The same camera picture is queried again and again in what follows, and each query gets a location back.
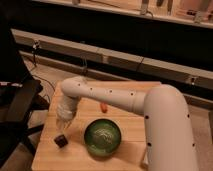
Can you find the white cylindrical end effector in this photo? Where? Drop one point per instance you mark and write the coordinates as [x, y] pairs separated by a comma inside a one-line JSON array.
[[63, 121]]

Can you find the dark brown eraser cube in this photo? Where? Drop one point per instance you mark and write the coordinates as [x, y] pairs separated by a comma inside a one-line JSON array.
[[61, 140]]

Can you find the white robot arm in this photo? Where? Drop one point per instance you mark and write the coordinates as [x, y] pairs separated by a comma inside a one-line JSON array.
[[169, 134]]

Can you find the wooden cutting board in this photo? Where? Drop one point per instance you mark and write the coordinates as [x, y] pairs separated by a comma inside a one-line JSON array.
[[74, 156]]

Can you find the green round plate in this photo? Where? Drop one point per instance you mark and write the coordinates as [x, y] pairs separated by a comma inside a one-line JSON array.
[[102, 137]]

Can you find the black chair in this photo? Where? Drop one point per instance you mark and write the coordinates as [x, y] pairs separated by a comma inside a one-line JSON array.
[[16, 104]]

